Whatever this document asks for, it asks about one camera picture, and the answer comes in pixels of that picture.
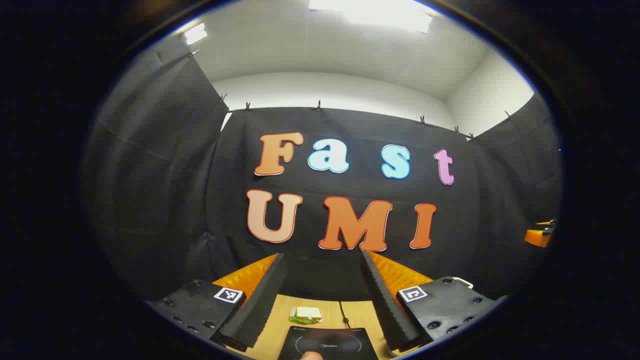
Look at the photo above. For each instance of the black induction cooktop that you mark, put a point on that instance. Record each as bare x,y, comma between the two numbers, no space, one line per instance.
327,344

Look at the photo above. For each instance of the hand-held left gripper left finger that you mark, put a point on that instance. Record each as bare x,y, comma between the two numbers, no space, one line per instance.
260,305

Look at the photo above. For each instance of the black backdrop cloth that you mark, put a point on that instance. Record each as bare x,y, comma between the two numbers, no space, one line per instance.
160,200

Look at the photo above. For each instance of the small ceiling light panel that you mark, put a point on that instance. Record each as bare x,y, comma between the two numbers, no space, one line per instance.
195,34

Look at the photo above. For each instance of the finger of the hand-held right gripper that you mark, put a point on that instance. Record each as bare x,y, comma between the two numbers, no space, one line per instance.
536,237

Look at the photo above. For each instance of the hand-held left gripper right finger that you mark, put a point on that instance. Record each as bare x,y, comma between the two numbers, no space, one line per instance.
387,305

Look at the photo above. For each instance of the white toaster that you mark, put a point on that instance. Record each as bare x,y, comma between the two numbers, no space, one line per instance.
469,283

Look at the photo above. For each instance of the green and white sandwich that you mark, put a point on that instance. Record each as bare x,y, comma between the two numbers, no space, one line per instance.
306,314

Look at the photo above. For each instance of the large ceiling light panel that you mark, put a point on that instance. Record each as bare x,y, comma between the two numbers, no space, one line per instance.
380,12

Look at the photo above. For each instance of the row of cloth clips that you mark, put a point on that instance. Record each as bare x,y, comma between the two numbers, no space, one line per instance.
318,105

